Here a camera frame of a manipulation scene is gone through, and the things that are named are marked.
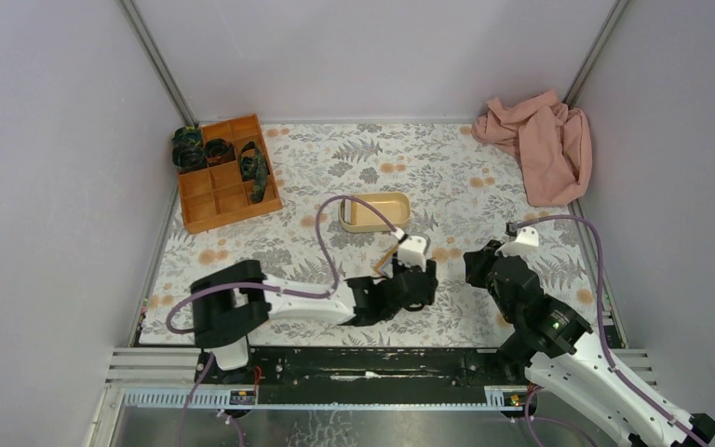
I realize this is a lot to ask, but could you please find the white card in tray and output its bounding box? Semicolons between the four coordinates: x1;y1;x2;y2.
342;199;353;225

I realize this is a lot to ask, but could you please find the pink crumpled cloth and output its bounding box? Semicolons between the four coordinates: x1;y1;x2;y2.
471;89;592;207

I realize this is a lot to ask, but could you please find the yellow leather card holder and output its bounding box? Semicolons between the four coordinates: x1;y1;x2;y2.
373;245;398;277

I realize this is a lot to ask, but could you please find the orange compartment organizer tray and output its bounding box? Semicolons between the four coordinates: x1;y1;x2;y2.
172;115;282;234

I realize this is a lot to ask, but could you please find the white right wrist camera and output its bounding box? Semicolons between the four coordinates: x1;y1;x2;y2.
495;223;540;257

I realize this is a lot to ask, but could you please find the floral patterned table mat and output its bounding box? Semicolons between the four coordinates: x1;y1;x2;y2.
138;124;597;347

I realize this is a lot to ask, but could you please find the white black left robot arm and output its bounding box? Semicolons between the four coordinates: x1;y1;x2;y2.
191;260;438;371

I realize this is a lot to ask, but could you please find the beige oval plastic tray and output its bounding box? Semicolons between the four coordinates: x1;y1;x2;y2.
339;192;411;234

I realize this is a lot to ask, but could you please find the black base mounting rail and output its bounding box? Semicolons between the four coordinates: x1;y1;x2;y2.
195;346;531;406

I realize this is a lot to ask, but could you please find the dark camouflage rolled strap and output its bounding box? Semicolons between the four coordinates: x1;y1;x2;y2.
170;126;209;173

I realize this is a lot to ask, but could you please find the dark camouflage strap in tray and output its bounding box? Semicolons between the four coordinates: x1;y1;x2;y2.
237;141;271;205

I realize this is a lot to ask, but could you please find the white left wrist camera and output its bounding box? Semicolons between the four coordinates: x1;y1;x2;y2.
391;227;428;272

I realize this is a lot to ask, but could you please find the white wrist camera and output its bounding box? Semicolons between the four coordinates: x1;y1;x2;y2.
495;223;540;257
391;227;428;272

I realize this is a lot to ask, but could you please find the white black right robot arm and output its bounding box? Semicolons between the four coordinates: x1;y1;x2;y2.
463;240;715;446

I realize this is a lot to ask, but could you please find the dark rolled strap in tray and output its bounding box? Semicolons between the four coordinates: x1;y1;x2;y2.
203;138;236;167

